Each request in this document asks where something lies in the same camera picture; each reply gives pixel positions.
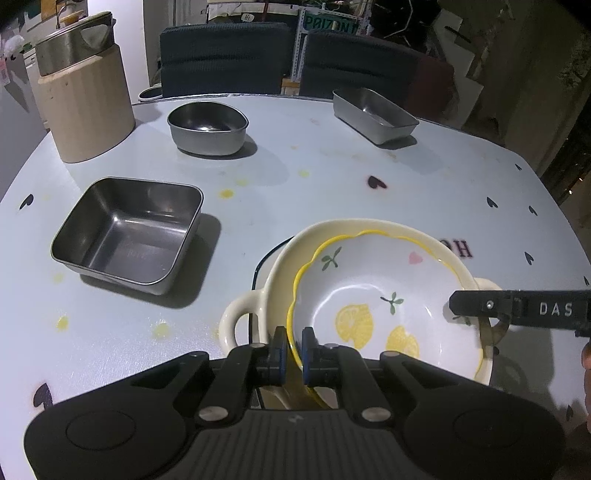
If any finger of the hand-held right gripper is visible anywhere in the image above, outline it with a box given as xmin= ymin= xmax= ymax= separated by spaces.
xmin=449 ymin=289 xmax=516 ymax=331

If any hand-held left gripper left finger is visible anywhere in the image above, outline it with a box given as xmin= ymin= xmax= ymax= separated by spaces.
xmin=131 ymin=326 xmax=289 ymax=425

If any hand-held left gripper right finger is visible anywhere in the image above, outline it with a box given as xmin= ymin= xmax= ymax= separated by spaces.
xmin=300 ymin=326 xmax=467 ymax=425

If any cream bowl with handles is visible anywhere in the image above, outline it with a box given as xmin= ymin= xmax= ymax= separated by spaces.
xmin=218 ymin=220 xmax=502 ymax=411

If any white lemon print bowl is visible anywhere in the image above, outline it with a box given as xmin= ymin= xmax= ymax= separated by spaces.
xmin=286 ymin=229 xmax=495 ymax=411

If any large rectangular steel container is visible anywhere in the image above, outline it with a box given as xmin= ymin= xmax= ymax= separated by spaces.
xmin=332 ymin=88 xmax=420 ymax=147

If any round steel bowl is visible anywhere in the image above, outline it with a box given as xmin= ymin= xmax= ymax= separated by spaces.
xmin=167 ymin=102 xmax=249 ymax=156

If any person's right hand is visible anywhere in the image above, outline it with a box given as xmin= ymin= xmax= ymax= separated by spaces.
xmin=580 ymin=342 xmax=591 ymax=435

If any small square steel container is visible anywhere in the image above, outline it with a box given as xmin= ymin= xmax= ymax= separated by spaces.
xmin=50 ymin=177 xmax=204 ymax=296

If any maroon chair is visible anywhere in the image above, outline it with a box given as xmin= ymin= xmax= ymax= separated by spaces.
xmin=413 ymin=58 xmax=455 ymax=121

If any white board panel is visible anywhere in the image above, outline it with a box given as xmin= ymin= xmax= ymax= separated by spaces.
xmin=441 ymin=9 xmax=491 ymax=95

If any dark blue chair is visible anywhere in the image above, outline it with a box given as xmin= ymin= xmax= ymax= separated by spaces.
xmin=299 ymin=31 xmax=423 ymax=114
xmin=159 ymin=22 xmax=291 ymax=99

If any beige electric kettle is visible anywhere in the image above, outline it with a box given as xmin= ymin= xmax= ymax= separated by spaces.
xmin=34 ymin=11 xmax=136 ymax=164

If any green sign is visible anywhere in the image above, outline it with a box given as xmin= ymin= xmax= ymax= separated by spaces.
xmin=302 ymin=10 xmax=358 ymax=34

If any cluttered storage shelf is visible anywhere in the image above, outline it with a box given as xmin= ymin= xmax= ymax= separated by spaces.
xmin=205 ymin=0 xmax=370 ymax=24

